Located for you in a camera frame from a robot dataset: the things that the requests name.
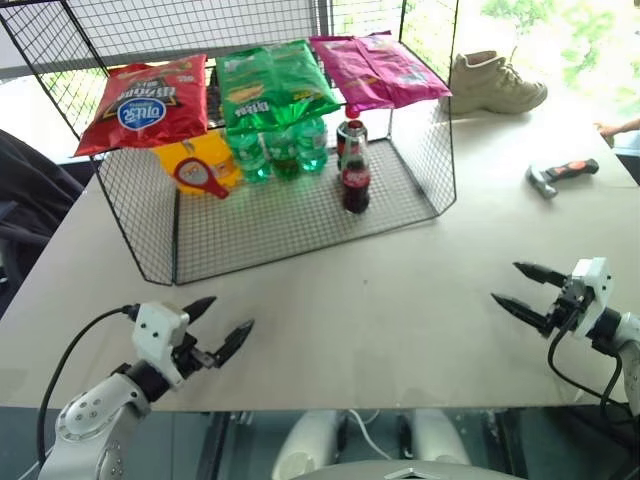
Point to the white robot right leg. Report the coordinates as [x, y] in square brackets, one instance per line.
[435, 437]

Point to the person's bare hand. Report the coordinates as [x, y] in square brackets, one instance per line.
[617, 129]

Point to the beige sneaker shoe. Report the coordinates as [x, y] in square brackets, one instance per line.
[495, 85]

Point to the white robot leg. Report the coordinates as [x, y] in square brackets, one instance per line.
[305, 445]
[435, 437]

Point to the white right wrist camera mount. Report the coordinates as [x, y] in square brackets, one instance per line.
[595, 290]

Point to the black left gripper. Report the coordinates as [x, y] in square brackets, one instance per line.
[192, 357]

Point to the green chip bag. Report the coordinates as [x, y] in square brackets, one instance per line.
[270, 80]

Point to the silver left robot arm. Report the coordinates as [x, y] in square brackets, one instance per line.
[95, 415]

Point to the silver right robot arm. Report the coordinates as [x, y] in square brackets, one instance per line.
[627, 340]

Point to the green soda plastic bottle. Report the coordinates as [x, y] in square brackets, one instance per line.
[314, 147]
[285, 157]
[250, 160]

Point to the dark office chair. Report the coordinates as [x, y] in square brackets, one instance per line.
[30, 200]

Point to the white robot left leg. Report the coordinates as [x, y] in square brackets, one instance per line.
[305, 445]

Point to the silver robot torso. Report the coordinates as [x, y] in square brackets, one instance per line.
[410, 471]

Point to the magenta chip bag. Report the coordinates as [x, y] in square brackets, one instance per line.
[380, 70]

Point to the glass cola bottle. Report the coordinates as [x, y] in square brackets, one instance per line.
[356, 192]

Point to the red chip bag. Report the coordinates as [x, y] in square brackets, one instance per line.
[145, 105]

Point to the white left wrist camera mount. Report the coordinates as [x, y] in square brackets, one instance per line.
[157, 335]

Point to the plastic cola bottle red cap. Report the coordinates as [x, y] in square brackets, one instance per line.
[353, 112]

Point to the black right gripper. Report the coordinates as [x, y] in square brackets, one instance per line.
[567, 310]

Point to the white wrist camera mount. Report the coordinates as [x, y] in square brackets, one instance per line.
[157, 335]
[595, 290]

